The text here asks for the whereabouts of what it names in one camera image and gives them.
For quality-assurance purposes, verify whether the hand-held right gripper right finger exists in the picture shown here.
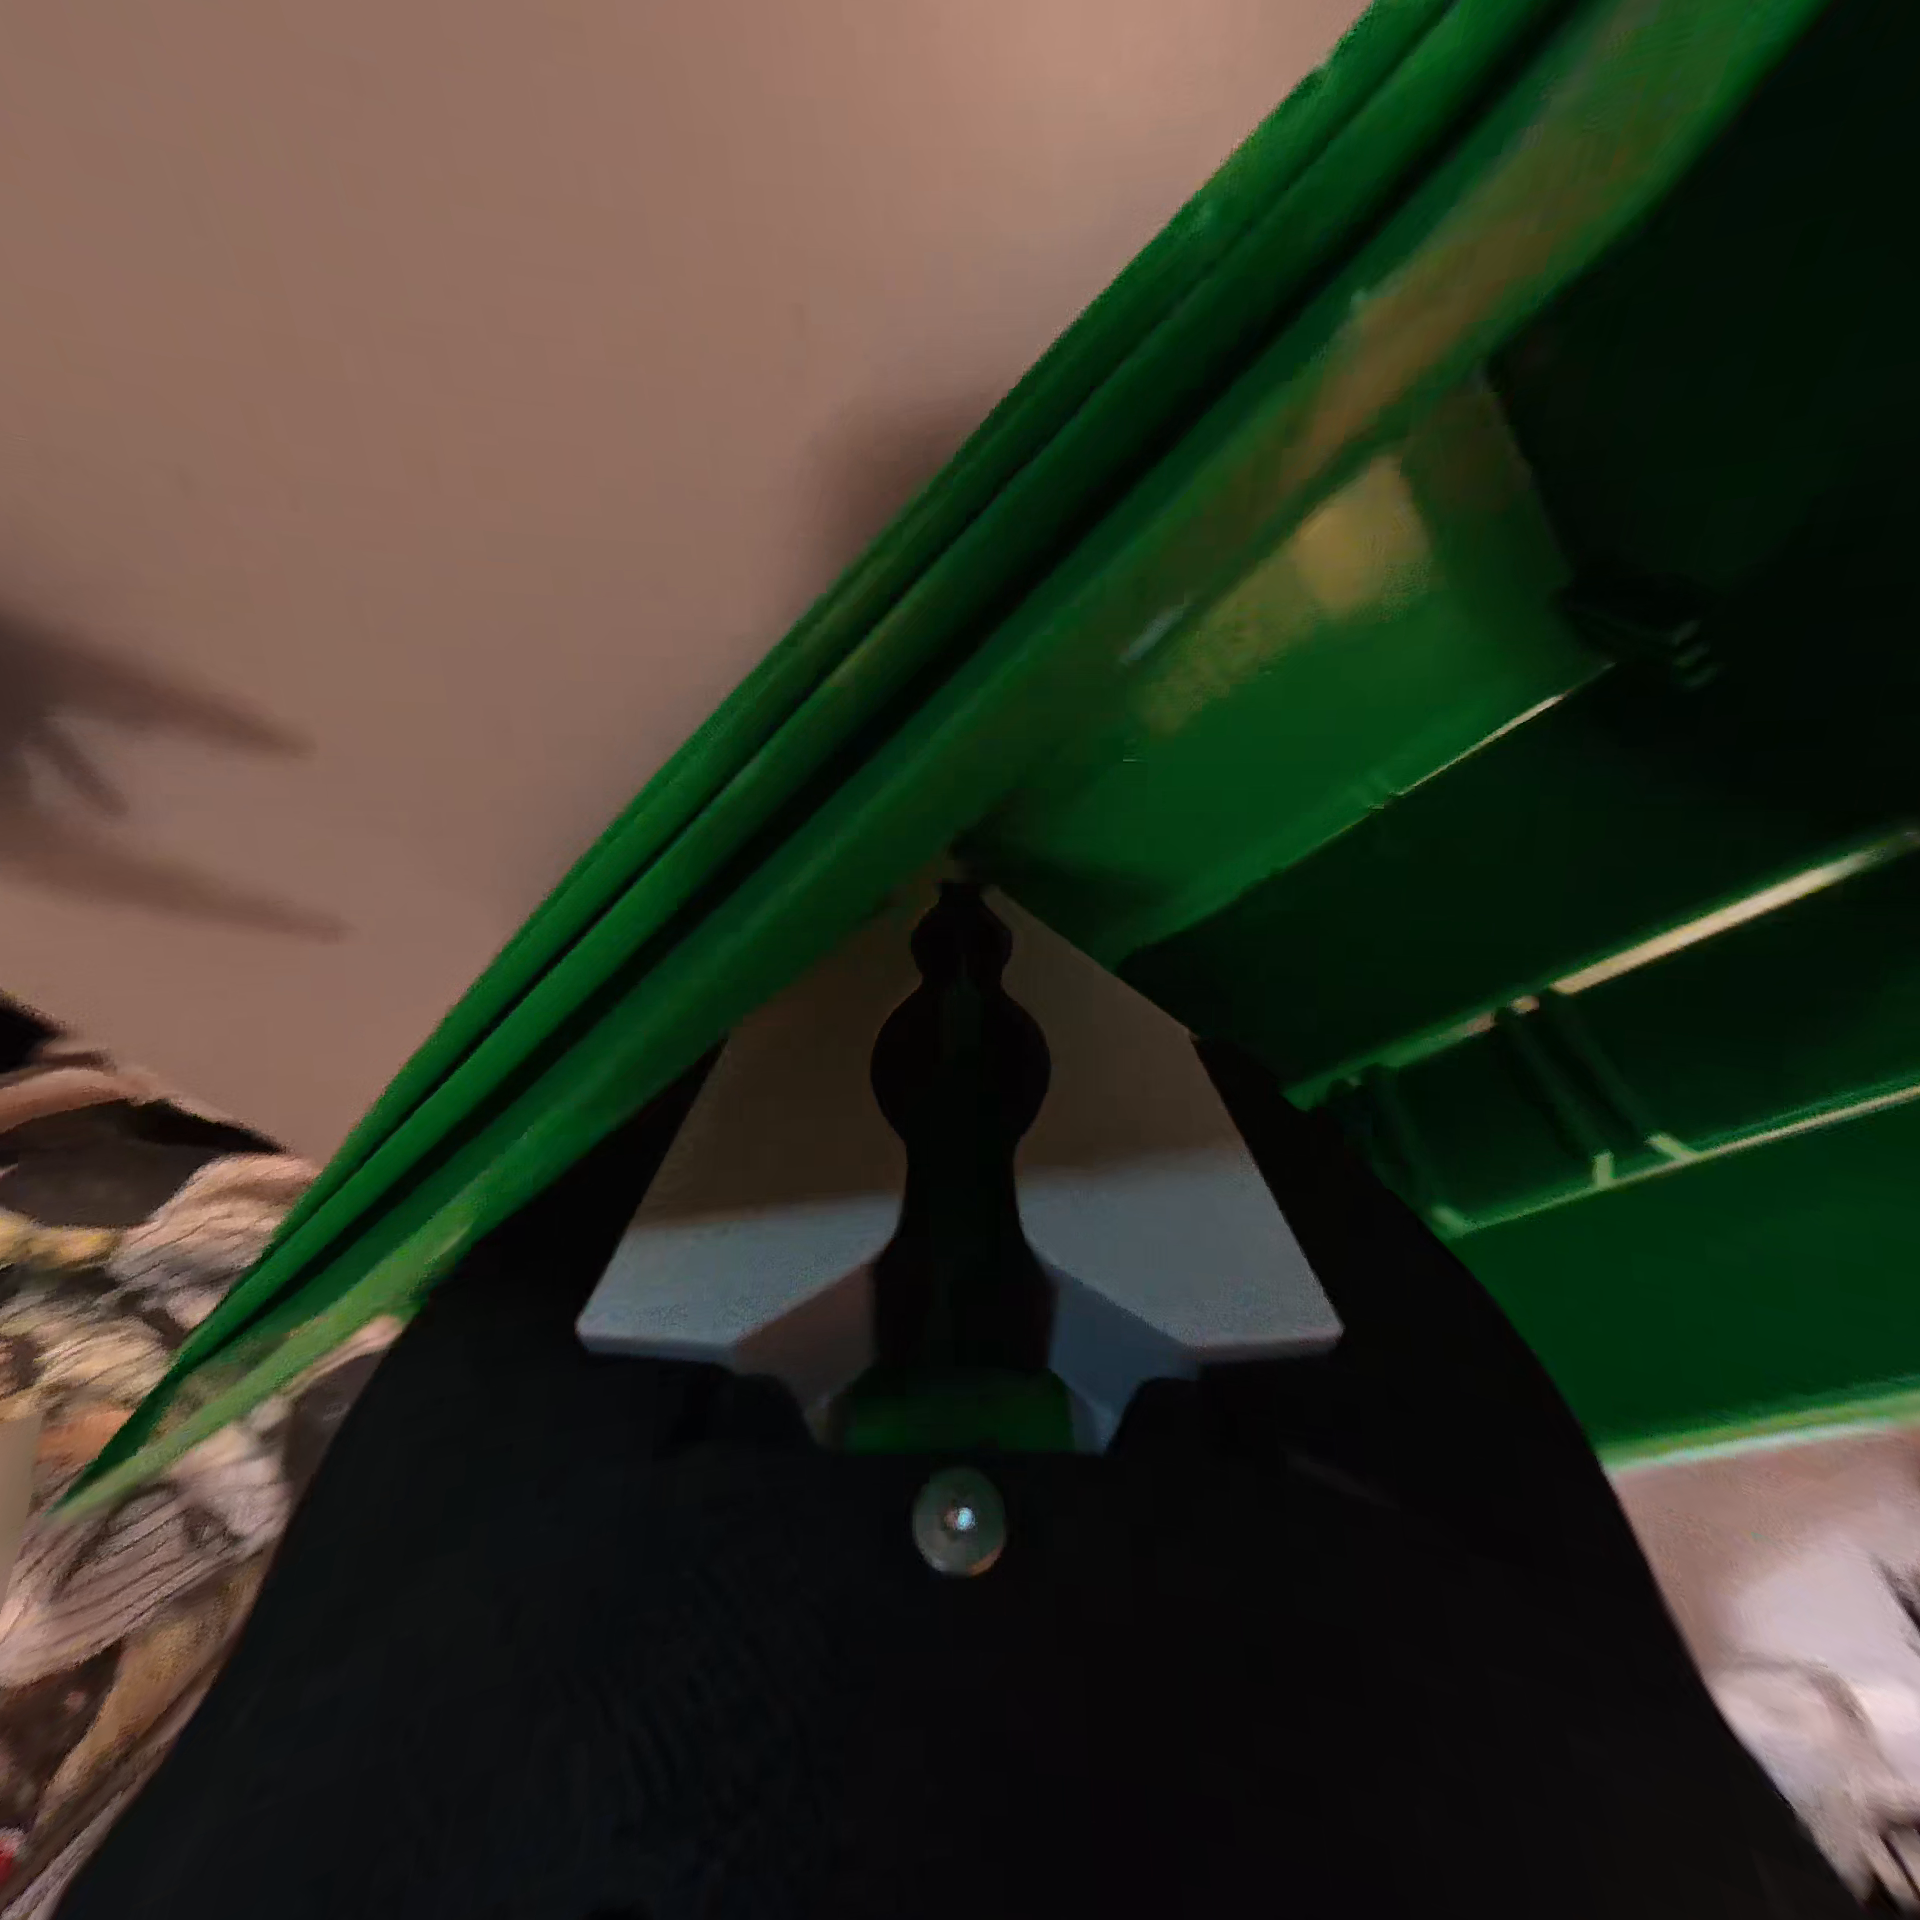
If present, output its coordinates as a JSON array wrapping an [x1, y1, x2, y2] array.
[[961, 882, 1347, 1453]]

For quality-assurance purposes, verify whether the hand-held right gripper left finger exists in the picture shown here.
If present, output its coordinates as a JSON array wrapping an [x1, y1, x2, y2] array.
[[573, 882, 965, 1412]]

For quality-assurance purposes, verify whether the person's printed white shirt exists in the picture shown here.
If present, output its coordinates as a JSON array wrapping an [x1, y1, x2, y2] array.
[[0, 997, 1920, 1920]]

